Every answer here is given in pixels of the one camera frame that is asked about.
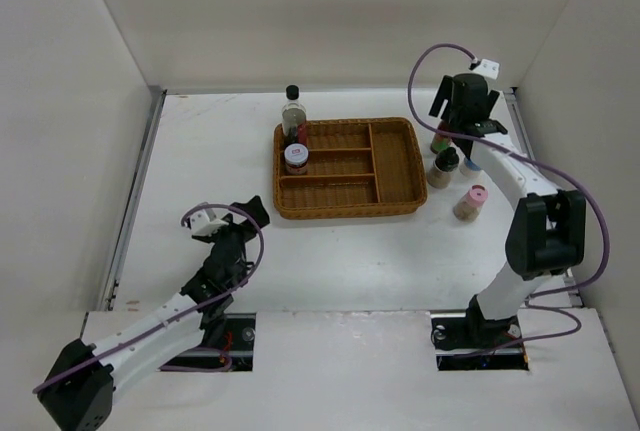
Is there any red green sauce bottle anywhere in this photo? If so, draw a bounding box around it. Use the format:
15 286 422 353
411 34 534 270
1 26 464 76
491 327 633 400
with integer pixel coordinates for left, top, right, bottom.
430 120 452 155

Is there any small jar white lid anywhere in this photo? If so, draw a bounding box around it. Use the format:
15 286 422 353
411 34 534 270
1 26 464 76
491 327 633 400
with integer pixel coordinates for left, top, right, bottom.
284 143 309 175

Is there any black cap pepper shaker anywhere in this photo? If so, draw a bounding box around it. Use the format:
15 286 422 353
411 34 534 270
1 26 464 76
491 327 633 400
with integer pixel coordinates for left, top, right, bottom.
426 147 459 189

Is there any dark soy sauce bottle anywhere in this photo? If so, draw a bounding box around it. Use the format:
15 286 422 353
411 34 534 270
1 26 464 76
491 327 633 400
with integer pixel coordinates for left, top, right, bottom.
281 85 307 146

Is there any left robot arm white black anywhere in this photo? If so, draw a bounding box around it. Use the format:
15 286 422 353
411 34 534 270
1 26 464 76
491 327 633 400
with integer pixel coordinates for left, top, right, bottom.
33 196 270 430

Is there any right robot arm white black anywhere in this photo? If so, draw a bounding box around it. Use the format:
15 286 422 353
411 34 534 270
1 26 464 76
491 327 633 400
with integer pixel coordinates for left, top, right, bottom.
429 73 587 347

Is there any white blue cylindrical shaker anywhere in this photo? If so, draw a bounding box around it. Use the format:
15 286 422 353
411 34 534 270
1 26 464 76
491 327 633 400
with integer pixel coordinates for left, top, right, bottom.
459 156 483 179

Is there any brown wicker divided basket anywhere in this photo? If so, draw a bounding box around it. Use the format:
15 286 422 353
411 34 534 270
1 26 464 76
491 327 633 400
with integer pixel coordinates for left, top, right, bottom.
272 117 427 220

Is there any pink cap spice shaker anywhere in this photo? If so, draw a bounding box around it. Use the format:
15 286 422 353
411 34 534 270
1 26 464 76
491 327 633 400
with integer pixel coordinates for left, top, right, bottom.
453 184 489 222

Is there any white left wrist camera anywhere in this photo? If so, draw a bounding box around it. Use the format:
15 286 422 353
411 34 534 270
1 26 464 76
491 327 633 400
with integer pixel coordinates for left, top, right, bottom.
181 203 228 237

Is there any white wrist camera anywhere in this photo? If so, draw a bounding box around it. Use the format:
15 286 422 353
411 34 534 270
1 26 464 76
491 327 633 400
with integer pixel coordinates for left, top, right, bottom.
469 58 500 80
181 203 228 237

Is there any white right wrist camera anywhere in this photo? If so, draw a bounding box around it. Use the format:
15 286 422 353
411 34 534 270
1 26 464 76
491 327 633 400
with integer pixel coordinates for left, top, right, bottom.
469 58 500 80

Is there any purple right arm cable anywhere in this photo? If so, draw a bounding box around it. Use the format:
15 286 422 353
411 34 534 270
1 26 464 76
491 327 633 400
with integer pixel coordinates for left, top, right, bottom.
407 43 611 357

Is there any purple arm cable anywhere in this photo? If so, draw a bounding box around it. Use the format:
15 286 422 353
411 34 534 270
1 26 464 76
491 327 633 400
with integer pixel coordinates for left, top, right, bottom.
407 43 611 357
32 203 266 394

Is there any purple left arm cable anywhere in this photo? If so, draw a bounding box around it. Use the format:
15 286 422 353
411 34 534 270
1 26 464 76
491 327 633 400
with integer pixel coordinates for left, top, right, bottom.
32 203 266 394

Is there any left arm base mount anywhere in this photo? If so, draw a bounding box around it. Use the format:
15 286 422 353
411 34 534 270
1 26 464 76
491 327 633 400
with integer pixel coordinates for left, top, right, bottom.
159 313 257 373

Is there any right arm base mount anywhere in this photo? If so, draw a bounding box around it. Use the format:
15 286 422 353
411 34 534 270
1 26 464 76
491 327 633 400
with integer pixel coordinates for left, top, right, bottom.
431 299 529 371

